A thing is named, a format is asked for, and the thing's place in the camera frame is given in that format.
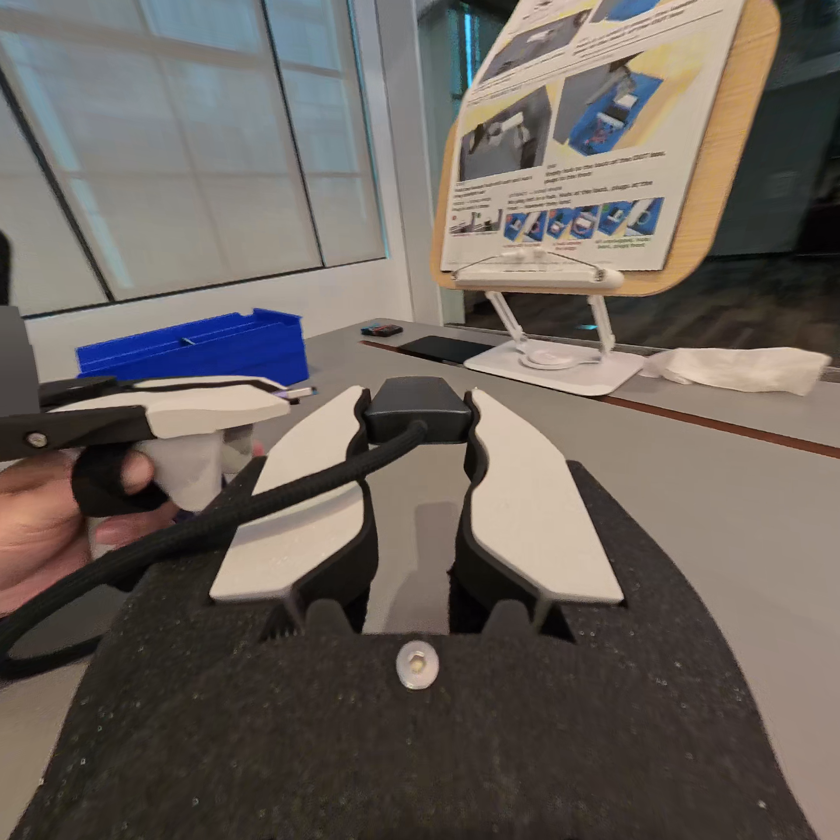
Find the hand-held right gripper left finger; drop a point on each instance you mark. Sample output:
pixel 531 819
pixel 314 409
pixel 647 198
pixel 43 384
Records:
pixel 282 571

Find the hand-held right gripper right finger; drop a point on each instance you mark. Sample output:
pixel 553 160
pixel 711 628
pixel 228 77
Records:
pixel 538 518

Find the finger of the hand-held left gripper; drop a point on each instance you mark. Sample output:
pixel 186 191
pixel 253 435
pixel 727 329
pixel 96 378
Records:
pixel 210 382
pixel 210 410

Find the blue plastic bin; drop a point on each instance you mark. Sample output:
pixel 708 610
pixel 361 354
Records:
pixel 197 358

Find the person's left hand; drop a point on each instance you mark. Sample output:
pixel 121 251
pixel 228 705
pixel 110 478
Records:
pixel 39 525

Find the wooden document stand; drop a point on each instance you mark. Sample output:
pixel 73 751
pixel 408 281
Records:
pixel 558 377

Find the black flat panel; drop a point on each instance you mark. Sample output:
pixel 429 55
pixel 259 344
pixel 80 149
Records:
pixel 446 349

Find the frosted glass window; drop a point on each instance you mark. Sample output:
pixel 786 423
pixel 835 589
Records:
pixel 164 164

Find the crumpled white paper towel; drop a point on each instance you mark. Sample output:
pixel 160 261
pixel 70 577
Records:
pixel 735 371

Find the printed instruction sheet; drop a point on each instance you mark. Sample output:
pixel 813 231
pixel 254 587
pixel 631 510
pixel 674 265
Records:
pixel 590 131

